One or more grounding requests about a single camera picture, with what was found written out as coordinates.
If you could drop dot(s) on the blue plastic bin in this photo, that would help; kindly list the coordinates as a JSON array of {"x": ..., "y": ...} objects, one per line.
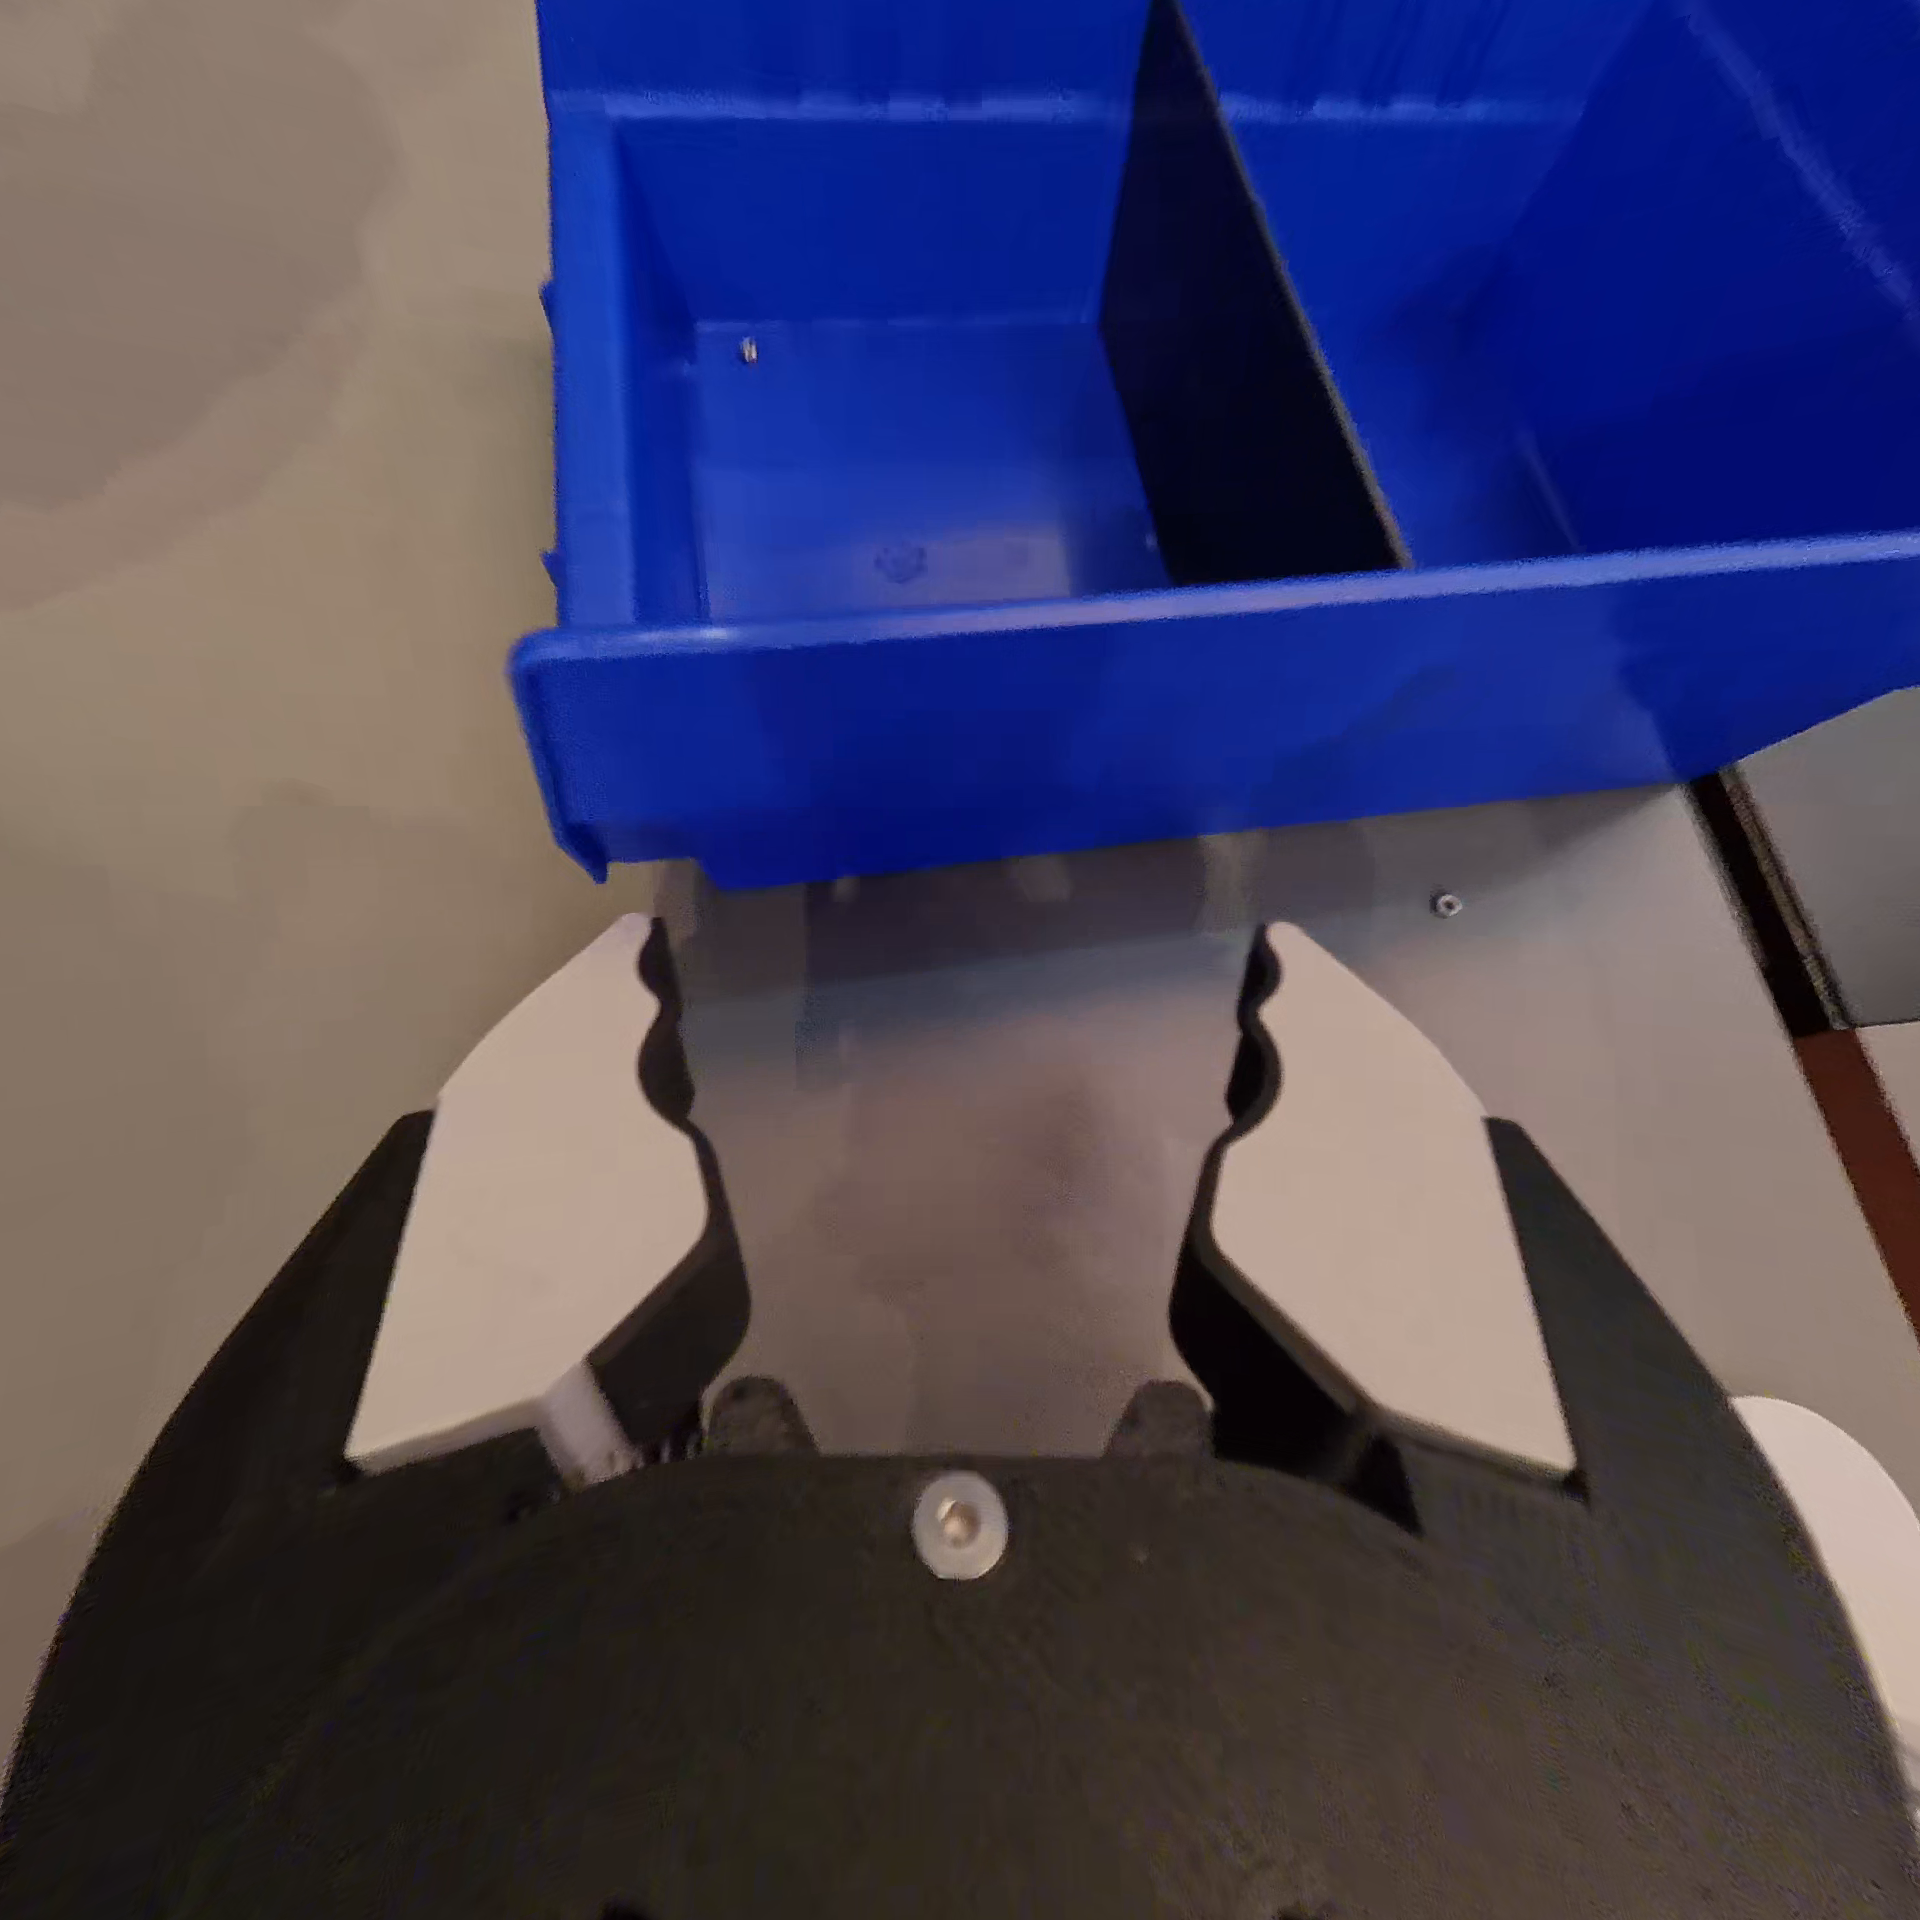
[{"x": 975, "y": 735}]

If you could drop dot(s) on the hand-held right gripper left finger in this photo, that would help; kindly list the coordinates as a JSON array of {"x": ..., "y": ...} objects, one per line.
[{"x": 525, "y": 1202}]

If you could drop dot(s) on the white stand with instruction board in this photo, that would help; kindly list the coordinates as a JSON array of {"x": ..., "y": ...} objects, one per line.
[{"x": 1829, "y": 1576}]

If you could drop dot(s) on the black bin divider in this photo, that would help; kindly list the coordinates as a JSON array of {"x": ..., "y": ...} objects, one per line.
[{"x": 1230, "y": 375}]

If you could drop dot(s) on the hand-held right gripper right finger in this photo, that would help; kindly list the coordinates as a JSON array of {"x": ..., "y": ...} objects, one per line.
[{"x": 1382, "y": 1244}]

